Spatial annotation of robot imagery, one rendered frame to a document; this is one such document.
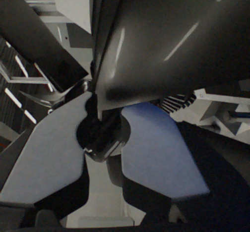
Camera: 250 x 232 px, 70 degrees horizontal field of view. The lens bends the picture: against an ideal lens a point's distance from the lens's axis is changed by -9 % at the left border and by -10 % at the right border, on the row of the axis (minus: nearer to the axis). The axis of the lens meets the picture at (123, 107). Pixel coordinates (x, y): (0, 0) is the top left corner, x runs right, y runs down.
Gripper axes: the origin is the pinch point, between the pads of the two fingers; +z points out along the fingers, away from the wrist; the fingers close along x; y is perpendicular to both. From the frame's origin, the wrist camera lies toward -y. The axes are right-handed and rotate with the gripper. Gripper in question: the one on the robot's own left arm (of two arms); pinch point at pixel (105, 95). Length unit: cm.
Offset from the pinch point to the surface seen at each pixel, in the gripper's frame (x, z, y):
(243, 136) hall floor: 108, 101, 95
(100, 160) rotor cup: -1.9, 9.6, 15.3
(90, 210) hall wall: -176, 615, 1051
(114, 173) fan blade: -0.6, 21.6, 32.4
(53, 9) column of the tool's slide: -25, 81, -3
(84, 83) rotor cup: -4.0, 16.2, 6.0
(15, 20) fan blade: -15.4, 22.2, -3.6
